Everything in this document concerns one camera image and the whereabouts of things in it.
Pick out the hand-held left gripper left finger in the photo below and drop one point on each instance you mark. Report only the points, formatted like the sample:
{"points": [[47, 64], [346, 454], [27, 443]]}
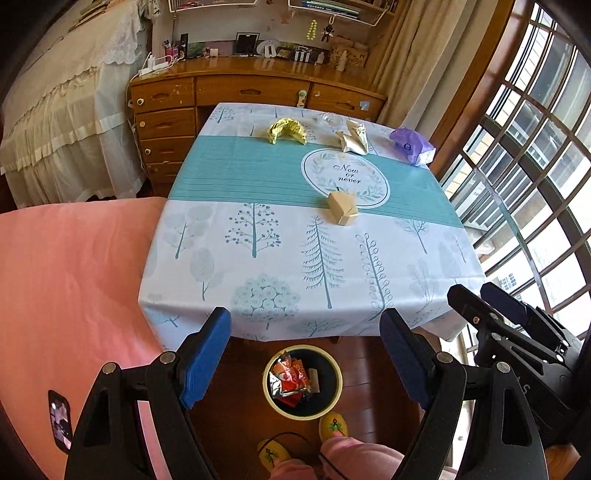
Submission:
{"points": [[205, 360]]}

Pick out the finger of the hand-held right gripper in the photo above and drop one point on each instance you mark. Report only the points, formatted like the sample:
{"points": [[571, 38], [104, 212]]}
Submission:
{"points": [[471, 307], [505, 300]]}

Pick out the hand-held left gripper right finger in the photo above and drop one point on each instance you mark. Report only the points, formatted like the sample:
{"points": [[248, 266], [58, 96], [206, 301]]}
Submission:
{"points": [[408, 360]]}

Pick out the orange packet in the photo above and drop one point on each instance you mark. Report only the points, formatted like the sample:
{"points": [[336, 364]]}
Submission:
{"points": [[281, 364]]}

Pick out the red gold packet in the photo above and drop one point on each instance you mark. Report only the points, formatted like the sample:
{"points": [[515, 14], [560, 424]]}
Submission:
{"points": [[293, 381]]}

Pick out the cream rimmed trash bin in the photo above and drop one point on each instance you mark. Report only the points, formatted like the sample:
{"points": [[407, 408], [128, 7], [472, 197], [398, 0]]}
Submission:
{"points": [[304, 407]]}

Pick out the yellow right slipper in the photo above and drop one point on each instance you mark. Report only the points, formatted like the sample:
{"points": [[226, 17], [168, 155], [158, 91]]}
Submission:
{"points": [[334, 424]]}

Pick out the yellow slipper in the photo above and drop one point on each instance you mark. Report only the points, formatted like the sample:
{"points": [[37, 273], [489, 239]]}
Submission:
{"points": [[334, 424], [272, 454]]}

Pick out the person's right leg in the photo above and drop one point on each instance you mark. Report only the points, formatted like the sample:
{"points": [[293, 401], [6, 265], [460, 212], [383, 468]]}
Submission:
{"points": [[355, 457]]}

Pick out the person's leg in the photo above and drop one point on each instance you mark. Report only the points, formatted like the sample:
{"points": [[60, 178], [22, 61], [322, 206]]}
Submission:
{"points": [[355, 457], [291, 468]]}

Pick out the yellow left slipper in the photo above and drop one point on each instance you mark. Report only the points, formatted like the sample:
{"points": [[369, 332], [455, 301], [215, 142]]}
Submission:
{"points": [[272, 454]]}

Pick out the person's left leg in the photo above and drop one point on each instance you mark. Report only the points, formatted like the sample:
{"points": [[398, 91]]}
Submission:
{"points": [[291, 468]]}

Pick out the pink bed sheet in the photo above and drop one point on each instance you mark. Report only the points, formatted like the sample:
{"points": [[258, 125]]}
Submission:
{"points": [[69, 286]]}

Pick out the black smartphone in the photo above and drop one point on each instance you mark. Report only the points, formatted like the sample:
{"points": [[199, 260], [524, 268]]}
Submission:
{"points": [[60, 420]]}

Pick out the beige faceted box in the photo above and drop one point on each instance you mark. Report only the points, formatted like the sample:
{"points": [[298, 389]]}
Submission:
{"points": [[341, 207]]}

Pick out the window with metal grille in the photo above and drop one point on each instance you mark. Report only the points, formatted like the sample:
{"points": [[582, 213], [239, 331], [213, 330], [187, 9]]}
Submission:
{"points": [[531, 138]]}

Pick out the purple tissue pack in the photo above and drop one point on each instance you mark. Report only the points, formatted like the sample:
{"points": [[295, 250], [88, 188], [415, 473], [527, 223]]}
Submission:
{"points": [[408, 143]]}

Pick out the tree print tablecloth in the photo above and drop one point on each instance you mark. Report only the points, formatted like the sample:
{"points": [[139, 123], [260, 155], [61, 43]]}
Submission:
{"points": [[258, 180]]}

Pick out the crumpled cream wrapper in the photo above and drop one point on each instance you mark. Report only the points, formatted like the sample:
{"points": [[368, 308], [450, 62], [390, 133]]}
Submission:
{"points": [[353, 138]]}

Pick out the clear plastic bag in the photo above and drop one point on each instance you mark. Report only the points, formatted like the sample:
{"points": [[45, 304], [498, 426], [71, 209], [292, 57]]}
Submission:
{"points": [[331, 121]]}

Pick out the crumpled yellow paper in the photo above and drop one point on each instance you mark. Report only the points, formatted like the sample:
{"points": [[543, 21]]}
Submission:
{"points": [[286, 131]]}

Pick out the beige curtain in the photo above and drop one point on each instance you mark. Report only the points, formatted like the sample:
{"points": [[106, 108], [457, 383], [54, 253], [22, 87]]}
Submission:
{"points": [[415, 55]]}

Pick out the wooden dresser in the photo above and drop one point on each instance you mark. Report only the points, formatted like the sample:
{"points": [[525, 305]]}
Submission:
{"points": [[249, 90]]}

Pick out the white bottle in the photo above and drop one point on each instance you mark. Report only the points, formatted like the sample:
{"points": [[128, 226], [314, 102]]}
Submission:
{"points": [[342, 61]]}

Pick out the carved wooden box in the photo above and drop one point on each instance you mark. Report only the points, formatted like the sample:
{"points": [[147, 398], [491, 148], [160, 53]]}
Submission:
{"points": [[353, 54]]}

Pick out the cream lace furniture cover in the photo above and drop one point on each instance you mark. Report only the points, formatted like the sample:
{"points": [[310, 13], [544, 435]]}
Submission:
{"points": [[60, 106]]}

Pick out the white power strip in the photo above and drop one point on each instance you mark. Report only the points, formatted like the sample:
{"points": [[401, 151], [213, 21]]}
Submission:
{"points": [[157, 65]]}

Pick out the black box of small bottles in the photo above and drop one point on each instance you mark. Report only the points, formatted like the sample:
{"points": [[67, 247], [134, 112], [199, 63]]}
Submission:
{"points": [[303, 54]]}

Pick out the black hanging doll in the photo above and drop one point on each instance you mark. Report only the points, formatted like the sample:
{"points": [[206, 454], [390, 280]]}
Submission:
{"points": [[328, 34]]}

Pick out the yellow bead hanging ornament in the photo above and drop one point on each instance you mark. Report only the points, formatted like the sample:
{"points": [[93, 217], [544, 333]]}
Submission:
{"points": [[312, 31]]}

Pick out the white ornament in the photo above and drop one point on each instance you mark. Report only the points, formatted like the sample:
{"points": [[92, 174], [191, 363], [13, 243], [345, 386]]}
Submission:
{"points": [[270, 48]]}

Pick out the black picture frame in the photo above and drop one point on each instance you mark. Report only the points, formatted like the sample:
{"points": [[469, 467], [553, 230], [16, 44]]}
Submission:
{"points": [[246, 44]]}

